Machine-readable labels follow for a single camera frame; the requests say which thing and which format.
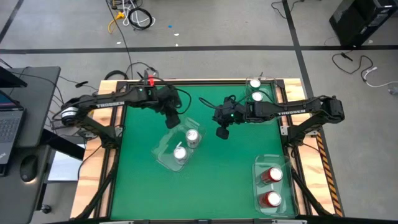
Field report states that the black monitor panel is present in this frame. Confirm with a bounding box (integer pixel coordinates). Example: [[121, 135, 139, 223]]
[[0, 66, 29, 89]]

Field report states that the black coiled cable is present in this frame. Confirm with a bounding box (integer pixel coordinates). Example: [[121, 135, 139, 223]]
[[127, 7, 154, 31]]

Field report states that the clear plastic bin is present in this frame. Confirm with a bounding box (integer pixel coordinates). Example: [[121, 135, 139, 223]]
[[151, 116, 206, 173], [252, 154, 300, 218], [244, 76, 279, 125]]

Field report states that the black computer mouse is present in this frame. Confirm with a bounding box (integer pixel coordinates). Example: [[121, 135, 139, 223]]
[[19, 154, 40, 183]]

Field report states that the thick black hose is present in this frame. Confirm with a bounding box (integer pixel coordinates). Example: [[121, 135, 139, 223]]
[[103, 70, 130, 82]]

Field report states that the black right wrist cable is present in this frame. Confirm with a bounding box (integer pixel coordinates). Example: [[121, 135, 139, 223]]
[[198, 92, 264, 110]]

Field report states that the black aluminium table frame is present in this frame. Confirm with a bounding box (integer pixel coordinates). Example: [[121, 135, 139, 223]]
[[93, 79, 313, 220]]

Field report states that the black diagonal strut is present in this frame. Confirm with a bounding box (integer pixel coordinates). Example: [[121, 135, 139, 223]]
[[74, 149, 121, 220], [290, 167, 332, 218]]

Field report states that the long black floor cable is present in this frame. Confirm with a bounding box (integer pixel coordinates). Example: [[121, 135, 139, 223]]
[[104, 0, 134, 80]]

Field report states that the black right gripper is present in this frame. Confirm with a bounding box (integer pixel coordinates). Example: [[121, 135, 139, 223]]
[[213, 96, 249, 140]]

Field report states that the black rig beam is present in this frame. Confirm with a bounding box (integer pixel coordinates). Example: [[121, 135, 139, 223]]
[[46, 215, 398, 224]]

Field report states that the white flat panel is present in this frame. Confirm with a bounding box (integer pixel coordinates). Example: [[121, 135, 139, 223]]
[[48, 143, 86, 182]]

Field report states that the grey laptop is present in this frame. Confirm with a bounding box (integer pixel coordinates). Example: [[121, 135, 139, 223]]
[[0, 90, 25, 165]]

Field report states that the white cable with plug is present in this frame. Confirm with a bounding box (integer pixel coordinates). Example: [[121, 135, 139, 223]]
[[361, 66, 398, 89]]

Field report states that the black desk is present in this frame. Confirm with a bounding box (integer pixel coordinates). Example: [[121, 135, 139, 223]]
[[0, 66, 62, 224]]

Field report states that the red cola can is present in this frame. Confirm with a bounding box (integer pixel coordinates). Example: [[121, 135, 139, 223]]
[[256, 166, 284, 187], [258, 190, 283, 208]]

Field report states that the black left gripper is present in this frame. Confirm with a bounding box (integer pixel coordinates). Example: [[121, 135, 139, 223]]
[[155, 85, 183, 129]]

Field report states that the yellow extension cord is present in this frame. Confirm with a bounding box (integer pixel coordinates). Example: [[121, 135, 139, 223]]
[[108, 11, 126, 34]]

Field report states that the black cable with plugs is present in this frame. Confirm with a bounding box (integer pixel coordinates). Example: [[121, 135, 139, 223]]
[[126, 61, 160, 81]]

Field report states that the white coiled cable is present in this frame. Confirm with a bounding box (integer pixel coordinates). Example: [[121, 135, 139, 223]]
[[121, 0, 156, 28]]

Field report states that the black desk foot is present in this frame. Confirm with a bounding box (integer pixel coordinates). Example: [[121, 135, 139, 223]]
[[40, 129, 86, 161]]

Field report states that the thin black cable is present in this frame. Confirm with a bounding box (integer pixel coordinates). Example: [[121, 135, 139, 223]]
[[270, 0, 307, 20]]

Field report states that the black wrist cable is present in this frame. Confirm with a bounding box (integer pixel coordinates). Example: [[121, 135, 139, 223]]
[[198, 92, 264, 110], [174, 87, 193, 115]]

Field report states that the black cable with plug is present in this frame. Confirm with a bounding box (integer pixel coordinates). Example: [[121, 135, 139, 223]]
[[331, 52, 374, 75]]

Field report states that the black computer tower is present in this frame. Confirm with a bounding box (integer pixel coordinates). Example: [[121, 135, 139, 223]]
[[328, 0, 398, 50]]

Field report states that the silver diet cola can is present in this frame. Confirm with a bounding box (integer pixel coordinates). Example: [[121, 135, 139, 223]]
[[173, 146, 189, 166], [185, 128, 202, 149]]

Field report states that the yellow black hazard tape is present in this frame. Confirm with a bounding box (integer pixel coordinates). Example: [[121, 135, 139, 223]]
[[312, 119, 345, 218]]

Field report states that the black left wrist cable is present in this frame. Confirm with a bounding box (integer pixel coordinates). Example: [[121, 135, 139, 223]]
[[174, 87, 193, 115]]

